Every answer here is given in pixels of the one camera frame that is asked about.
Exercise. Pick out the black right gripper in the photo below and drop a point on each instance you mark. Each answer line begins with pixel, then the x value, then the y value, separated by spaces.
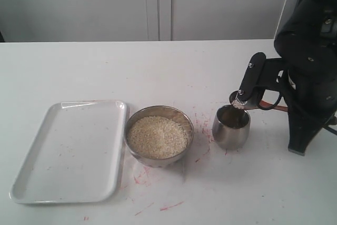
pixel 311 99

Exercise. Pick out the brown wooden spoon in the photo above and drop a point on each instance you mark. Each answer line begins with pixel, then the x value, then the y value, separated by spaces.
pixel 255 103

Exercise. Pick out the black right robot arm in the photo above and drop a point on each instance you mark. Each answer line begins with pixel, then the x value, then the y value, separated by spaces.
pixel 307 43

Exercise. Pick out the stainless steel cup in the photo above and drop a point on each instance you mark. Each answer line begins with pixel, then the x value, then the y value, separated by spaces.
pixel 231 127

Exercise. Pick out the steel bowl of rice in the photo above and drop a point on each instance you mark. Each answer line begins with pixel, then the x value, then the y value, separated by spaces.
pixel 159 135

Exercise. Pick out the white rectangular plastic tray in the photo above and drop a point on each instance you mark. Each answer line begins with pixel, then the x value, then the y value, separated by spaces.
pixel 76 156

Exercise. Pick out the white cabinet behind table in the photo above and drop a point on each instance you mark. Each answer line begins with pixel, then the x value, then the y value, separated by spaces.
pixel 142 20

